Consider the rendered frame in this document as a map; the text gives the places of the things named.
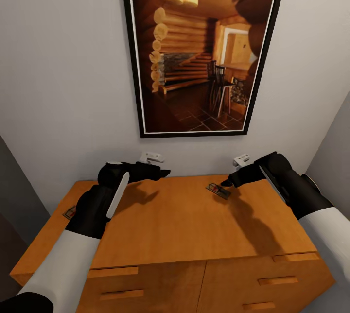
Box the mousetrap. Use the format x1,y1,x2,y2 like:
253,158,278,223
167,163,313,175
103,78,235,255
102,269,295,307
63,206,76,220
206,182,231,200

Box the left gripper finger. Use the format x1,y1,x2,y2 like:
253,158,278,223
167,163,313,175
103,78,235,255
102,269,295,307
159,170,171,179

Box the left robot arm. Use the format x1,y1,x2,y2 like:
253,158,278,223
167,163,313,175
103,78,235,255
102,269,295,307
0,151,171,313

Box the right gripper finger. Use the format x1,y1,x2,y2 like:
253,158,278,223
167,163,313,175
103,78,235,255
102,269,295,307
221,176,233,187

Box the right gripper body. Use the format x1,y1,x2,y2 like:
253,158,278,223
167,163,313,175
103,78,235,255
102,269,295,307
229,165,256,188

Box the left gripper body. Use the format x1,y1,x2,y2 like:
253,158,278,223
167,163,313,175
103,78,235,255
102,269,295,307
136,161,161,181

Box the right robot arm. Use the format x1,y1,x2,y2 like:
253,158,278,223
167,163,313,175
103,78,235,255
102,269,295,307
221,151,350,300

